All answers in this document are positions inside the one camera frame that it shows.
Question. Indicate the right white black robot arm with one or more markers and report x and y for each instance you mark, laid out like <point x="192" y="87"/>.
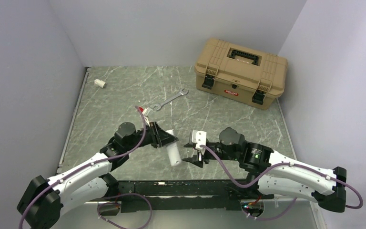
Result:
<point x="270" y="172"/>

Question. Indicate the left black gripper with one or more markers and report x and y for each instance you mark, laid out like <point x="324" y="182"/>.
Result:
<point x="159" y="137"/>

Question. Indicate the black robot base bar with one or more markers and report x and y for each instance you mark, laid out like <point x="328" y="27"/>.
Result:
<point x="181" y="195"/>

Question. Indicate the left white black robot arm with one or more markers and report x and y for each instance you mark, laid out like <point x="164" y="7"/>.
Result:
<point x="46" y="200"/>

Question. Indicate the silver open-end wrench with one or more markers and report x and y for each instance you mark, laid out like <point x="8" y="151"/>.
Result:
<point x="158" y="106"/>

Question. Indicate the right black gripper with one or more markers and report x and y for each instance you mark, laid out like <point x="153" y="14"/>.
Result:
<point x="194" y="160"/>

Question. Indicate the tan plastic toolbox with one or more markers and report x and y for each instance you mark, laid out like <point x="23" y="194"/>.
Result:
<point x="249" y="76"/>

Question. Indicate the white remote control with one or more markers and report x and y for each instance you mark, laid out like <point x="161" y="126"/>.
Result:
<point x="173" y="154"/>

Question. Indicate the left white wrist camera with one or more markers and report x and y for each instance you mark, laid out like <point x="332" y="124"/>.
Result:
<point x="145" y="111"/>

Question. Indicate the white remote battery cover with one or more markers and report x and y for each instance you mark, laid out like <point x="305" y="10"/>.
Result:
<point x="99" y="83"/>

